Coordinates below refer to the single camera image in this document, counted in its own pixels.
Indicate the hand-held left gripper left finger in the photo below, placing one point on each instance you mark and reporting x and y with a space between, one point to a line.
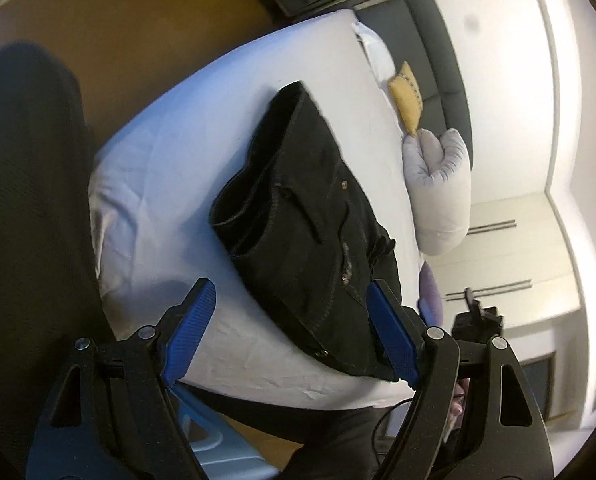
190 335

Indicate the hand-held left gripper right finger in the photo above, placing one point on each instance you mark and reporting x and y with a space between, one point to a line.
390 330

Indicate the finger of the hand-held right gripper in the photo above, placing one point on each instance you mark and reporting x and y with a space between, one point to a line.
471 299

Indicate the black denim pants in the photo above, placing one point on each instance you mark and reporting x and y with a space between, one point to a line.
303 210

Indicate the person's right hand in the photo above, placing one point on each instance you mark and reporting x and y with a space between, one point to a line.
460 402

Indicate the purple cushion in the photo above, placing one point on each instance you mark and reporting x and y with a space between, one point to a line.
430 295

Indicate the white wardrobe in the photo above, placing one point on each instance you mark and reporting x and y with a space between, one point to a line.
517 255

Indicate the rolled white duvet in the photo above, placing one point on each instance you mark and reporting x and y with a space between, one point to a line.
440 190

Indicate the person's leg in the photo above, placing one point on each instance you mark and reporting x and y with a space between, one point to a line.
338 440

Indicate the light blue plastic stool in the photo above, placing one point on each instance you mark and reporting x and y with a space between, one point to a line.
228 455

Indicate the bed with white sheet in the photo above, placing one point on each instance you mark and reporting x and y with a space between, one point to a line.
178 160

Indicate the person's dark clothing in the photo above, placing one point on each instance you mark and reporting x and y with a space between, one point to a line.
23 210

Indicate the yellow cushion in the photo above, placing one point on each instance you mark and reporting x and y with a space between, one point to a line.
407 100

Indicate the grey padded headboard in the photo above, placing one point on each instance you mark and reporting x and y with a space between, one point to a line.
437 60

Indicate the white pillow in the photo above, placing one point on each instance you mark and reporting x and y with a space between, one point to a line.
377 52

